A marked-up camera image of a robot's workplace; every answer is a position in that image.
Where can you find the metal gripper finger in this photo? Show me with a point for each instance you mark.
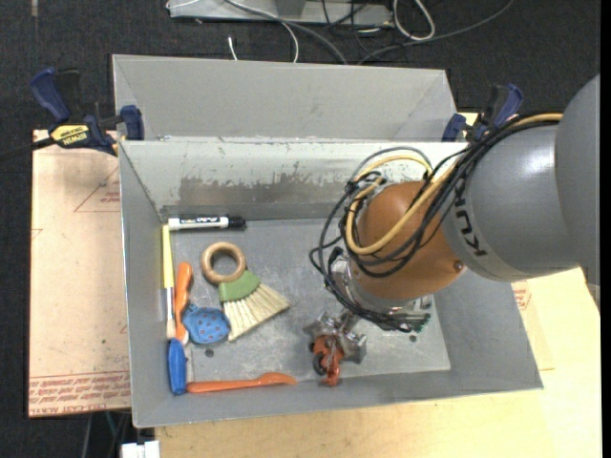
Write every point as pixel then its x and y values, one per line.
pixel 356 347
pixel 322 327

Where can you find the grey metal bin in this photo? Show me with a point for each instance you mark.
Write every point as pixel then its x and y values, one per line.
pixel 286 265

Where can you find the green hand brush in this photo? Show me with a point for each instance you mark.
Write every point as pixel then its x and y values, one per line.
pixel 243 303

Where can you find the long orange plastic spoon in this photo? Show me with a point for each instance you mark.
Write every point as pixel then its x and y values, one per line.
pixel 229 384

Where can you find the blue spotted soft toy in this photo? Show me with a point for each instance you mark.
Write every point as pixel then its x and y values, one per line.
pixel 206 326

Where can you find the short orange plastic utensil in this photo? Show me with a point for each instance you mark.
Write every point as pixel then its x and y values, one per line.
pixel 183 284

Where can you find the blue plastic utensil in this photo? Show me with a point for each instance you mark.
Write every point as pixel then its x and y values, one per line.
pixel 176 365

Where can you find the white and black marker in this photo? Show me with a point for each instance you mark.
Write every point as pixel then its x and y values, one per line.
pixel 200 222

